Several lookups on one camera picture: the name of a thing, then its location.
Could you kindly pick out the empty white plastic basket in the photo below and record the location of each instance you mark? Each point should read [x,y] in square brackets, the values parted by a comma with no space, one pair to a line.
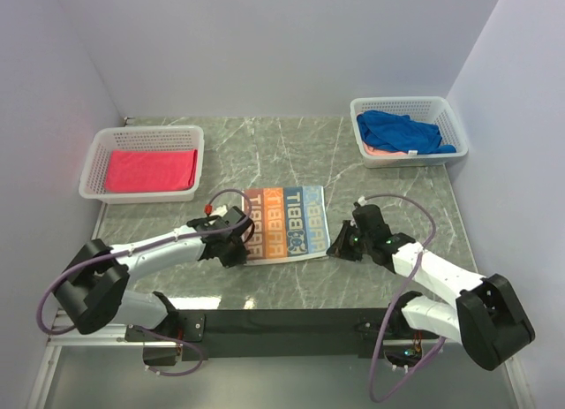
[138,138]

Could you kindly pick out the peach orange towel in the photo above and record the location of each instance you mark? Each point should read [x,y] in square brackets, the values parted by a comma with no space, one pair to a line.
[380,152]

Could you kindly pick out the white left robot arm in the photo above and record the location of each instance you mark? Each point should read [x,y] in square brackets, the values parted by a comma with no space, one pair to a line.
[95,293]

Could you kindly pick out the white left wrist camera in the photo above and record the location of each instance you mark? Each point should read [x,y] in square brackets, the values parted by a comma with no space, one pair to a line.
[212,210]

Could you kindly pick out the white basket with towels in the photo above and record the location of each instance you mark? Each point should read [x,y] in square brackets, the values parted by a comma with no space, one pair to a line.
[428,109]

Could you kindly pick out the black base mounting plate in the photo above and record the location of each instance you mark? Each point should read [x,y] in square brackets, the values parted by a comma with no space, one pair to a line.
[231,333]

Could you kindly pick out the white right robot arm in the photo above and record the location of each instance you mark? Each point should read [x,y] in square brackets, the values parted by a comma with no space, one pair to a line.
[481,313]

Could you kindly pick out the blue towel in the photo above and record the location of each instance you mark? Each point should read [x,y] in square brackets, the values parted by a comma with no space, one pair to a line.
[392,132]

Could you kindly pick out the beige patterned towel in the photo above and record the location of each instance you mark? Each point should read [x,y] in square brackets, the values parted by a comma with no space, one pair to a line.
[290,224]

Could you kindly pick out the pink red towel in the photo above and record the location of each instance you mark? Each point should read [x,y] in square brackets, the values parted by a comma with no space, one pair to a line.
[150,171]

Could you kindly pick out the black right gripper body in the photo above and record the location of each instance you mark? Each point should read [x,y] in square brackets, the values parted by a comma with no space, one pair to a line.
[360,243]

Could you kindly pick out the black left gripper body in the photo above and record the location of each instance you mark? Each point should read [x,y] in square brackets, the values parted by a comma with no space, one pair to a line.
[237,252]

